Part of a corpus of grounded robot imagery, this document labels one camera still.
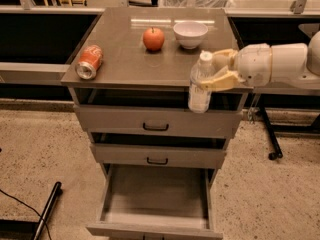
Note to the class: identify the black stand leg left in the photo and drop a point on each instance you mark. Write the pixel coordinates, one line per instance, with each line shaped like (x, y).
(42, 224)

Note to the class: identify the middle grey drawer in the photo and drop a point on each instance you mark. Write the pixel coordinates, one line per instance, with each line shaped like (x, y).
(155, 150)

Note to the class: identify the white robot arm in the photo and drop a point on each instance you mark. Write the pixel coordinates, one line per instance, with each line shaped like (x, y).
(297, 64)

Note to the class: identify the white ceramic bowl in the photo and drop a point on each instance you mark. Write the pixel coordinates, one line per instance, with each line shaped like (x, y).
(190, 34)

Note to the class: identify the bottom grey drawer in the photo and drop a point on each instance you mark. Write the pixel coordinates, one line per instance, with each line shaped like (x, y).
(156, 203)

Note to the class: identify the clear plastic water bottle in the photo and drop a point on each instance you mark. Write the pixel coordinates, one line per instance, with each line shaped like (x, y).
(199, 98)

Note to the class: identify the grey drawer cabinet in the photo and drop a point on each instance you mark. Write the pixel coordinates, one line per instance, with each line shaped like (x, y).
(127, 64)

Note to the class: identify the orange soda can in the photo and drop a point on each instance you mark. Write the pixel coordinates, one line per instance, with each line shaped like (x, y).
(89, 62)

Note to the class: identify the black stand leg right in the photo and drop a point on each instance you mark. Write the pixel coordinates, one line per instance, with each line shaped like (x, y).
(277, 152)

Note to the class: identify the red apple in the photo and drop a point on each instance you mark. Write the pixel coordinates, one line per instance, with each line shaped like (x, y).
(153, 39)

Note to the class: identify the grey drawer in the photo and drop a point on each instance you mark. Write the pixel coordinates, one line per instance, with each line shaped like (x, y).
(155, 112)
(155, 150)
(156, 203)

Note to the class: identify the black stand leg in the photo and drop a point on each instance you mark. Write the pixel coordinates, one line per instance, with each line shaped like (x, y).
(42, 224)
(277, 152)

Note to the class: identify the top grey drawer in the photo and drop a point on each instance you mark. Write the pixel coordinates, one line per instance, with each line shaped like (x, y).
(155, 112)

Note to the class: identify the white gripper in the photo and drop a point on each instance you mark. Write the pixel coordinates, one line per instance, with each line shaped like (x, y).
(254, 65)

